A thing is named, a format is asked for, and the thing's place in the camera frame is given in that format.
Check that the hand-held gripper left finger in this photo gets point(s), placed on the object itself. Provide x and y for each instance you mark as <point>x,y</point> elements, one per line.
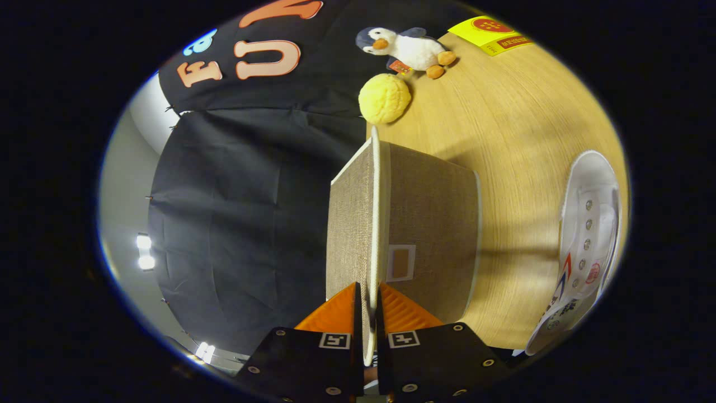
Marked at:
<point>358,313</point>

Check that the white canvas shoe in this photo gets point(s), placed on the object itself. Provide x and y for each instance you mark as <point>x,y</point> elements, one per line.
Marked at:
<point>596,179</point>

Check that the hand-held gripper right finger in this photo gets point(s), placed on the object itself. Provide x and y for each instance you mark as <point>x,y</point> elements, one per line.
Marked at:
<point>380,319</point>

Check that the yellow book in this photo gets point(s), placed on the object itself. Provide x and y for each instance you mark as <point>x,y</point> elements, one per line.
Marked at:
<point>481,31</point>

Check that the penguin plush toy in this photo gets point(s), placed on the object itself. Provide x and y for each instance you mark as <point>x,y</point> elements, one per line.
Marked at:
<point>414,50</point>

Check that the beige fabric storage box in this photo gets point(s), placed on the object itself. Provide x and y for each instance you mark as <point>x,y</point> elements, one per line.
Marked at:
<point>430,212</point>

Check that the yellow plush bread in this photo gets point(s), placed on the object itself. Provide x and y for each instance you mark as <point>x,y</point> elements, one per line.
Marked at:
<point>385,99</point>

